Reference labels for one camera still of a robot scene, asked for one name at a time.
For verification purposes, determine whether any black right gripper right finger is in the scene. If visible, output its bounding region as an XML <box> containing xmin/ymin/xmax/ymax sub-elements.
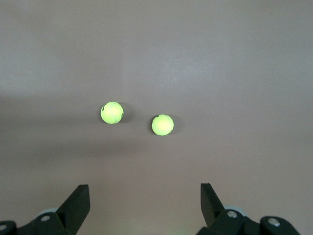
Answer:
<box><xmin>196</xmin><ymin>182</ymin><xmax>302</xmax><ymax>235</ymax></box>

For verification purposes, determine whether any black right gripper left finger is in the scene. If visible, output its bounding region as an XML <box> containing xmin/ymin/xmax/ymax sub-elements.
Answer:
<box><xmin>0</xmin><ymin>184</ymin><xmax>91</xmax><ymax>235</ymax></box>

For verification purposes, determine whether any yellow-green tennis ball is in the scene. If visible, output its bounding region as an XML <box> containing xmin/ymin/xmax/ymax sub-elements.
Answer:
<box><xmin>100</xmin><ymin>101</ymin><xmax>125</xmax><ymax>124</ymax></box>
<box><xmin>151</xmin><ymin>114</ymin><xmax>175</xmax><ymax>136</ymax></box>

